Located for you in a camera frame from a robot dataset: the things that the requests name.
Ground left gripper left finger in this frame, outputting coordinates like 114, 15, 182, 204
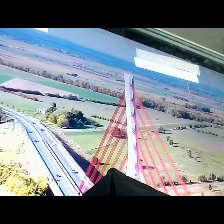
83, 167, 116, 197

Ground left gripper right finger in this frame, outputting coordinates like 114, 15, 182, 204
114, 167, 168, 197

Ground silver frame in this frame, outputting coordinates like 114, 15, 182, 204
134, 28, 224, 66

